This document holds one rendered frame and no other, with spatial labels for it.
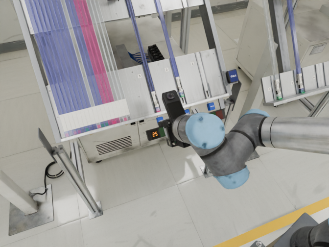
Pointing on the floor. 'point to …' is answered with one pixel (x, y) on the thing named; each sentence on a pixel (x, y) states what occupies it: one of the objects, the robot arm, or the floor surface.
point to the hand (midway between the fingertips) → (165, 120)
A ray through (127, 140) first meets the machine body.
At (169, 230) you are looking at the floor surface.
